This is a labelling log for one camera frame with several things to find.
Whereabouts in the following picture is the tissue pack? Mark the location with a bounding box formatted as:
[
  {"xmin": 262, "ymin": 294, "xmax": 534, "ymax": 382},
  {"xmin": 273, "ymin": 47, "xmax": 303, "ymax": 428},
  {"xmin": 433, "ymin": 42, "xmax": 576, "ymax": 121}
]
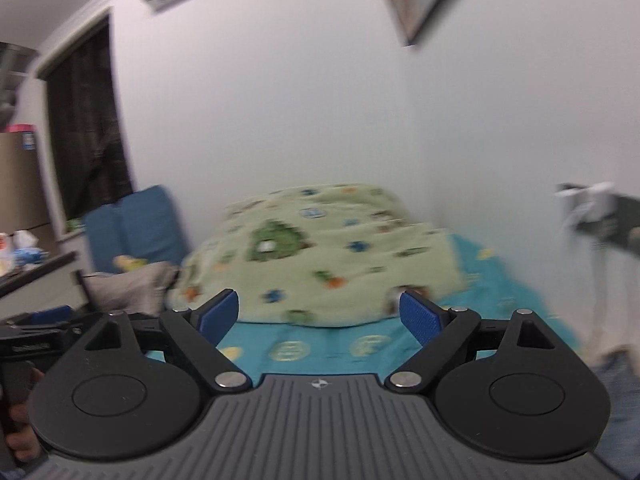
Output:
[{"xmin": 12, "ymin": 230, "xmax": 48, "ymax": 267}]

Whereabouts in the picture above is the blue-grey garment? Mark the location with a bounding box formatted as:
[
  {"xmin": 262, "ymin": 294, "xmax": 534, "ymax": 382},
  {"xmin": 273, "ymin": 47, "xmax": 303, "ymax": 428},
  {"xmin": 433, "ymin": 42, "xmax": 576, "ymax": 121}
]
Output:
[{"xmin": 590, "ymin": 350, "xmax": 640, "ymax": 480}]

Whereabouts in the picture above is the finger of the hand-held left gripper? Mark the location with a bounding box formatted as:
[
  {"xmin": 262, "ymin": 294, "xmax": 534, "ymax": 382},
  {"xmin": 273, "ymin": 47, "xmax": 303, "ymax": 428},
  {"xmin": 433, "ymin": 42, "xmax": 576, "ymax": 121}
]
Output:
[{"xmin": 2, "ymin": 306, "xmax": 76, "ymax": 330}]

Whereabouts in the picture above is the green printed blanket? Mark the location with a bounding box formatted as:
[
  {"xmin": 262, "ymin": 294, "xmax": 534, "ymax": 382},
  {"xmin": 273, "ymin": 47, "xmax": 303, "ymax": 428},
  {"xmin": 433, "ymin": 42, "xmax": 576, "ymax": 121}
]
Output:
[{"xmin": 167, "ymin": 183, "xmax": 468, "ymax": 328}]

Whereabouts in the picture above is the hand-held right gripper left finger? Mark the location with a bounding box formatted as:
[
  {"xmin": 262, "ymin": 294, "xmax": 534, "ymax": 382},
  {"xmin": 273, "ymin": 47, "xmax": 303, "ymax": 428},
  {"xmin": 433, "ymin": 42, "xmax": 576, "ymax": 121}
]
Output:
[{"xmin": 75, "ymin": 288, "xmax": 249, "ymax": 392}]

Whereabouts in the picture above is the teal printed bed sheet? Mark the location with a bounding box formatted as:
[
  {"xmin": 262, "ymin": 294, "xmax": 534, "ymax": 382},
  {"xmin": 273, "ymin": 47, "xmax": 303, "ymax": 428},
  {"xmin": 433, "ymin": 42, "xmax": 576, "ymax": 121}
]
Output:
[{"xmin": 145, "ymin": 232, "xmax": 583, "ymax": 388}]

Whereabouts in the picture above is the white wall charger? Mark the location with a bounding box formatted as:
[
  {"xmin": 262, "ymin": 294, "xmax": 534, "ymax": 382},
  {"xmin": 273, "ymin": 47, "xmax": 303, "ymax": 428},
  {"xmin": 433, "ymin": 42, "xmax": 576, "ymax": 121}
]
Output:
[{"xmin": 555, "ymin": 181, "xmax": 617, "ymax": 233}]

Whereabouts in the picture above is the blue cushion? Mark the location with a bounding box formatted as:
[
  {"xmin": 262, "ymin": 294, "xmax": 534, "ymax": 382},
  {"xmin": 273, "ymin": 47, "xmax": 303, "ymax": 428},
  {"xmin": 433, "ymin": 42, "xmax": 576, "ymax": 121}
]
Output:
[{"xmin": 82, "ymin": 185, "xmax": 190, "ymax": 276}]

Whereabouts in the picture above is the dark curtain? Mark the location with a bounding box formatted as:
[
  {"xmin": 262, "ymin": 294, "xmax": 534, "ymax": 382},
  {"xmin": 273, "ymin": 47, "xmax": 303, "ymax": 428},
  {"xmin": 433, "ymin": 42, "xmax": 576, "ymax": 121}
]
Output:
[{"xmin": 37, "ymin": 15, "xmax": 136, "ymax": 236}]

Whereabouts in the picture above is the grey pillow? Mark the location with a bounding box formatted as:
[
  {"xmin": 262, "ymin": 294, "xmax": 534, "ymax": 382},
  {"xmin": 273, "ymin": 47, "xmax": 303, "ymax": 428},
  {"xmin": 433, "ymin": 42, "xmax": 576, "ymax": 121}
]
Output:
[{"xmin": 84, "ymin": 261, "xmax": 177, "ymax": 315}]

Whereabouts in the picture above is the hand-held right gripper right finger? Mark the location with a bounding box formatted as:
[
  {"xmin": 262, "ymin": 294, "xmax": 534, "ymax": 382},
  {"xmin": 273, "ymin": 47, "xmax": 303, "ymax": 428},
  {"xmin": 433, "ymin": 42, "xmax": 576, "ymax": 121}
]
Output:
[{"xmin": 384, "ymin": 288, "xmax": 559, "ymax": 394}]

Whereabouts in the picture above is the person's left hand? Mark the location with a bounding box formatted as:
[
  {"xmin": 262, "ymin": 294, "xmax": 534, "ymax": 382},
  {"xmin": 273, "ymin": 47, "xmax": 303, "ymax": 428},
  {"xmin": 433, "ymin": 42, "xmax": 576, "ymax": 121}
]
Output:
[{"xmin": 0, "ymin": 367, "xmax": 45, "ymax": 467}]

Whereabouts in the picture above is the dark desk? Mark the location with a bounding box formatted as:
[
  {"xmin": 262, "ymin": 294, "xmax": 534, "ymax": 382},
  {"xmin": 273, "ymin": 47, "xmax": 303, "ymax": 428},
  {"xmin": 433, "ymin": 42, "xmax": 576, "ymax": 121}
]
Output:
[{"xmin": 0, "ymin": 251, "xmax": 78, "ymax": 300}]

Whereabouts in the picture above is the dark green object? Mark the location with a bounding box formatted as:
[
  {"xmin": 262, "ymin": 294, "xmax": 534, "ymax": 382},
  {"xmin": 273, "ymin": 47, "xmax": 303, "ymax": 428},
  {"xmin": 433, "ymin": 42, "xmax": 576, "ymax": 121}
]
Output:
[{"xmin": 575, "ymin": 194, "xmax": 640, "ymax": 261}]

